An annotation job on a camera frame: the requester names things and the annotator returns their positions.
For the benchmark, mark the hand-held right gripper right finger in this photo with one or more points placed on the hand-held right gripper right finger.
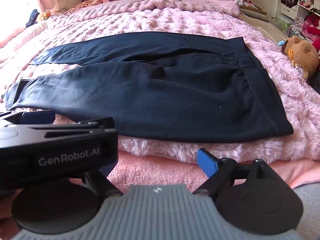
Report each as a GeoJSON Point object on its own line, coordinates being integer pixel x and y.
{"type": "Point", "coordinates": [206, 162]}

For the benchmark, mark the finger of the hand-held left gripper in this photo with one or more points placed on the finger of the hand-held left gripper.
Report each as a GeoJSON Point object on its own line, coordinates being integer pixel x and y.
{"type": "Point", "coordinates": [37, 117]}
{"type": "Point", "coordinates": [110, 136]}

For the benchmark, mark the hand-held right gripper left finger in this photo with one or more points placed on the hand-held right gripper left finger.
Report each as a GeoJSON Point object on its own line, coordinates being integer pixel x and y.
{"type": "Point", "coordinates": [100, 180]}

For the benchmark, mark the dark navy pants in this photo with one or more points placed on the dark navy pants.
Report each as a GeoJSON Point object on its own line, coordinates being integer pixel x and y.
{"type": "Point", "coordinates": [175, 92]}

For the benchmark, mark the coral pink fleece bed sheet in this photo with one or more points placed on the coral pink fleece bed sheet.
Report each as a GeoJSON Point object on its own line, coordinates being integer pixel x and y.
{"type": "Point", "coordinates": [155, 172]}

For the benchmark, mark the dark blue cloth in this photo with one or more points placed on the dark blue cloth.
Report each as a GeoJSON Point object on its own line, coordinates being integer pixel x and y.
{"type": "Point", "coordinates": [32, 17]}

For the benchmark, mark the small orange plush toy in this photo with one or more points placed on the small orange plush toy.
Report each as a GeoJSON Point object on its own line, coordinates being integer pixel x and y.
{"type": "Point", "coordinates": [45, 15]}

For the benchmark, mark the person's grey clothing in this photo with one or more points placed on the person's grey clothing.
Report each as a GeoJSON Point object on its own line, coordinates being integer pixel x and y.
{"type": "Point", "coordinates": [308, 205]}

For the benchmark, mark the red floral pillow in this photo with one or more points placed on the red floral pillow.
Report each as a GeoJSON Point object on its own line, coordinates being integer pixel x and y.
{"type": "Point", "coordinates": [92, 3]}

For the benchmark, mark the pink fluffy blanket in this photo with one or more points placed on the pink fluffy blanket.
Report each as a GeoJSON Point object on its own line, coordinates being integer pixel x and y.
{"type": "Point", "coordinates": [175, 20]}

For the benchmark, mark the brown plush bear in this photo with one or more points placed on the brown plush bear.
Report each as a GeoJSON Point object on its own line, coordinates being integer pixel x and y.
{"type": "Point", "coordinates": [302, 55]}

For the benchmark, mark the cluttered nightstand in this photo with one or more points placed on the cluttered nightstand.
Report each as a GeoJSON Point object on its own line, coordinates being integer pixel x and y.
{"type": "Point", "coordinates": [255, 11]}

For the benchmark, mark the clear plastic storage box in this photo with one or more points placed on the clear plastic storage box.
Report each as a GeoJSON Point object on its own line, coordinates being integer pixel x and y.
{"type": "Point", "coordinates": [285, 23]}

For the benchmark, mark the white open shelf unit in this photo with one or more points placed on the white open shelf unit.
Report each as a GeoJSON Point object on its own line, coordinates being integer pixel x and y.
{"type": "Point", "coordinates": [287, 7]}

